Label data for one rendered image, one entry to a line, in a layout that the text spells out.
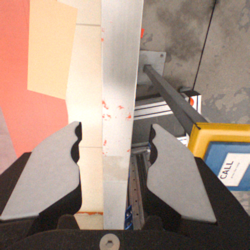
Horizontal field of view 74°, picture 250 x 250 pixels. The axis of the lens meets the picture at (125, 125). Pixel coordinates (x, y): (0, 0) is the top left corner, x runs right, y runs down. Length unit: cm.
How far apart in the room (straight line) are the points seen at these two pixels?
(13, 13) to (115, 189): 26
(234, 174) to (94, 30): 30
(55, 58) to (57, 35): 2
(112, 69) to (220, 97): 130
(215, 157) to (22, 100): 29
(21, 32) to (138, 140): 101
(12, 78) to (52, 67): 5
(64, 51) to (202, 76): 117
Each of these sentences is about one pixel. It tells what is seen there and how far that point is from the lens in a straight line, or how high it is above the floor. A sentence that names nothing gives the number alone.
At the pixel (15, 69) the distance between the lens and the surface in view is 25.
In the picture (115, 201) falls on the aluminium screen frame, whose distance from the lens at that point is 30.
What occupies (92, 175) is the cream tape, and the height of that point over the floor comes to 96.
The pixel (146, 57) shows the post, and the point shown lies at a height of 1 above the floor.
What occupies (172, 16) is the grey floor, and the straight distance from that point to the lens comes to 121.
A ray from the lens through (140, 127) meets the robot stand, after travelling 111.
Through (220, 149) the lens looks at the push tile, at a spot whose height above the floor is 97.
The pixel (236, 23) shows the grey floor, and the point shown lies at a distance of 137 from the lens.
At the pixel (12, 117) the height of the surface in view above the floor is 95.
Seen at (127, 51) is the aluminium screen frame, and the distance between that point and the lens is 18.
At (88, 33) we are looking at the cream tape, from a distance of 22.
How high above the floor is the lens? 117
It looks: 62 degrees down
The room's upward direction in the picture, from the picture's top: 177 degrees clockwise
